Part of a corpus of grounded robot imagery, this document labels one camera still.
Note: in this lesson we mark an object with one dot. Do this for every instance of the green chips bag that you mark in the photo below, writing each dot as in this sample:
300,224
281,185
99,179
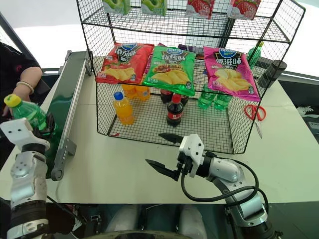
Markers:
172,69

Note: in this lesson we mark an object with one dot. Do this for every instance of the black slanted bar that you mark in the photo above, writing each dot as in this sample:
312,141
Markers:
17,37

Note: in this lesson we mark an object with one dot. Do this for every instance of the cola bottle red cap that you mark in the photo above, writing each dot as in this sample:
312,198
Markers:
175,112

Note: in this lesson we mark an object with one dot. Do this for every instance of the red chips bag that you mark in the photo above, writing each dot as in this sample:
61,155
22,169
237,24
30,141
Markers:
124,64

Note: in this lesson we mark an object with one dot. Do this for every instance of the green soda bottle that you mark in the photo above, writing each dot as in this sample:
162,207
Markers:
254,54
205,98
222,102

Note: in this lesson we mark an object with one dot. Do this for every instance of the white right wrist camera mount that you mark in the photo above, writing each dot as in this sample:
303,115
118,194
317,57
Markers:
193,149

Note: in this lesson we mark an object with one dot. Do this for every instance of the person's bare hand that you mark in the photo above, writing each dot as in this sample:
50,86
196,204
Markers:
25,95

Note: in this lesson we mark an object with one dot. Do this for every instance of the strawberry drink carton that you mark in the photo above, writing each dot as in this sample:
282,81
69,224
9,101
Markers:
244,8
200,8

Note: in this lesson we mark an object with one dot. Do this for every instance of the grey rounded robot leg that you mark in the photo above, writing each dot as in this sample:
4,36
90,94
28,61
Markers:
123,219
193,221

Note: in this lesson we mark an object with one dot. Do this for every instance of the green bottle with yellow cap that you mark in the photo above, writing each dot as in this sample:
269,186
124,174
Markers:
27,112

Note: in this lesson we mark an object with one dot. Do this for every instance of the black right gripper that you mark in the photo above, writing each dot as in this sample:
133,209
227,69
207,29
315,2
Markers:
184,168

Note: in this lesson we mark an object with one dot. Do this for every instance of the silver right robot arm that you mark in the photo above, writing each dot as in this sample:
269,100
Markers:
224,170

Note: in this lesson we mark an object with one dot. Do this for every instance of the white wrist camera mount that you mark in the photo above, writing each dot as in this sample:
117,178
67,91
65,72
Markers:
193,149
17,132

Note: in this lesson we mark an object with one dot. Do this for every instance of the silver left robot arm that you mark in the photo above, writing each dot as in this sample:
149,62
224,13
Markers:
25,174

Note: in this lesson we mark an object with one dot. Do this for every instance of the green conveyor with silver frame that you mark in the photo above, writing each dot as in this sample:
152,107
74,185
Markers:
73,104

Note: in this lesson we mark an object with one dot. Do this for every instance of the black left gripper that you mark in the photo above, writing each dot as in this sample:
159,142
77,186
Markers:
42,135

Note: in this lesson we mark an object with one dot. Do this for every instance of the pink chips bag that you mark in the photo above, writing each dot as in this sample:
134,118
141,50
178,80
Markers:
230,72

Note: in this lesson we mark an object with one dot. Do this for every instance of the green apple juice carton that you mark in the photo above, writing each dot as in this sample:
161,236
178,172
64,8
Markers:
115,5
154,7

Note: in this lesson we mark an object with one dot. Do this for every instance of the purple snack bag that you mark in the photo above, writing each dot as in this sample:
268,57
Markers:
188,47

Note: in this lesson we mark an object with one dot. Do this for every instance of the orange soda bottle blue cap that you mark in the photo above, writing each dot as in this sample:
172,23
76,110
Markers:
123,109

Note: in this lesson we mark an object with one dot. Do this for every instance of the person's bare forearm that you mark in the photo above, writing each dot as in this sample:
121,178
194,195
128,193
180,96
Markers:
32,76

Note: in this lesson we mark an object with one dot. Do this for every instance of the black cylindrical flask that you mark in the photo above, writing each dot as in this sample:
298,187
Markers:
270,73

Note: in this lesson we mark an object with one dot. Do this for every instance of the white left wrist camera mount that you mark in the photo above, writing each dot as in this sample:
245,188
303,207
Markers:
17,132

